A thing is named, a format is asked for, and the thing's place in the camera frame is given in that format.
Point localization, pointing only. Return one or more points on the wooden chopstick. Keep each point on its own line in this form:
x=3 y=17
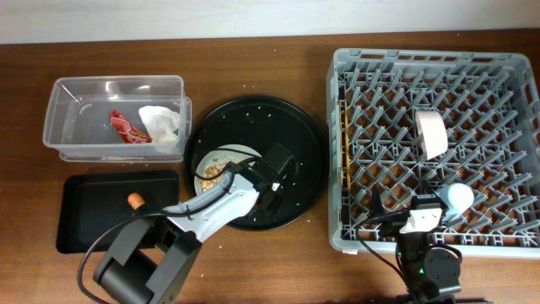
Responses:
x=340 y=142
x=347 y=156

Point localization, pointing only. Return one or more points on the black rectangular tray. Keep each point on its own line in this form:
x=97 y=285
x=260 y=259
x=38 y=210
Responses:
x=93 y=203

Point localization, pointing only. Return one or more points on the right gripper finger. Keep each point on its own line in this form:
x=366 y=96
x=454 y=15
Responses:
x=377 y=207
x=426 y=189

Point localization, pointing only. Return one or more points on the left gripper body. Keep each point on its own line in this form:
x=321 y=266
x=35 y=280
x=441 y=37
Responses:
x=272 y=206

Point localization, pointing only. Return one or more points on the white tissue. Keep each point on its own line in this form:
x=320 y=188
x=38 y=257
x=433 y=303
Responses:
x=161 y=124

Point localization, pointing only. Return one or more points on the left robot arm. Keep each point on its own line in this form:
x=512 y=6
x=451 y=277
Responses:
x=154 y=251

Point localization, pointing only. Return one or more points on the grey dishwasher rack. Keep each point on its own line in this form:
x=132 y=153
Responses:
x=490 y=107

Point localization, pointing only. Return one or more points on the red snack wrapper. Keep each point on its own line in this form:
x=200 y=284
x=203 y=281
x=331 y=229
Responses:
x=129 y=133

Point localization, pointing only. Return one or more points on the grey plate with food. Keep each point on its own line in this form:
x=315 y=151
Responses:
x=213 y=162

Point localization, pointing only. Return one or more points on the clear plastic bin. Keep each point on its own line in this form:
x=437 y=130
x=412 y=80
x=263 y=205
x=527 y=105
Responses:
x=77 y=120

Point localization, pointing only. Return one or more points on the light blue cup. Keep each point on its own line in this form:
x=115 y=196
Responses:
x=458 y=197

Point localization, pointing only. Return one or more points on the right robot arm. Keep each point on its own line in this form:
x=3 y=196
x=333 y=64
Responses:
x=429 y=271

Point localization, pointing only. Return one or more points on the round black serving tray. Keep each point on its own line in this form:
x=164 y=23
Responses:
x=258 y=122

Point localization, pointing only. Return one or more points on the brown sausage piece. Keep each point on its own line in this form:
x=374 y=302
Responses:
x=135 y=200

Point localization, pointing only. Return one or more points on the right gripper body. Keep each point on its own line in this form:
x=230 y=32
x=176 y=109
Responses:
x=392 y=225

